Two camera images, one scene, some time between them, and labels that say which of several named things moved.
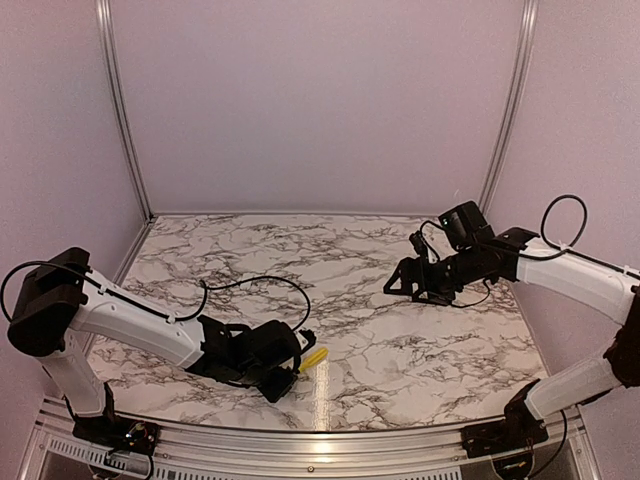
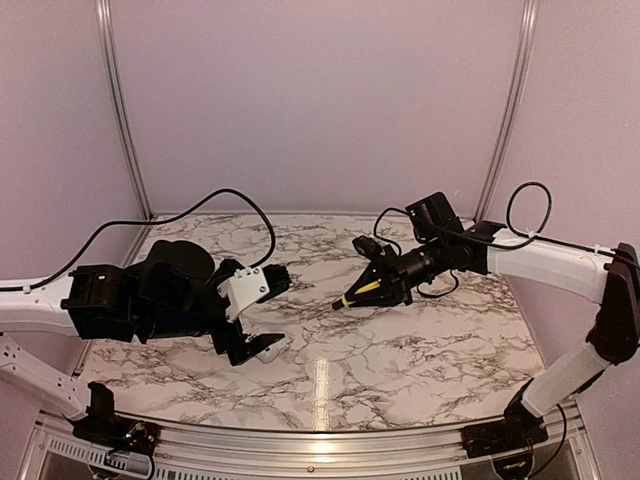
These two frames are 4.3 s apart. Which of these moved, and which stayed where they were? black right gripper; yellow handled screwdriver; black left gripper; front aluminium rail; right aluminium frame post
Moved: yellow handled screwdriver; black left gripper; black right gripper
Stayed: front aluminium rail; right aluminium frame post
